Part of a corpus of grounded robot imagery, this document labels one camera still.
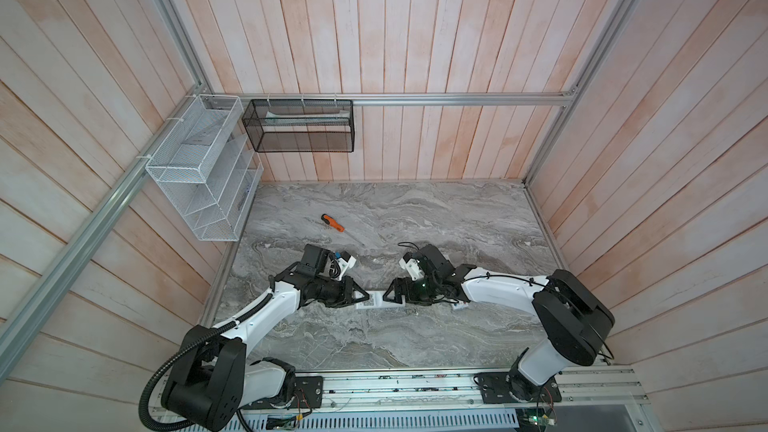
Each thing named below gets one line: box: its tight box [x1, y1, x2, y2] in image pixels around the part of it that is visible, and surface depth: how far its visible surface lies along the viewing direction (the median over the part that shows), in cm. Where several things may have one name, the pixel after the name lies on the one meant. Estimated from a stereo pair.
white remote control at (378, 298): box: [354, 290, 406, 309], surface depth 81 cm
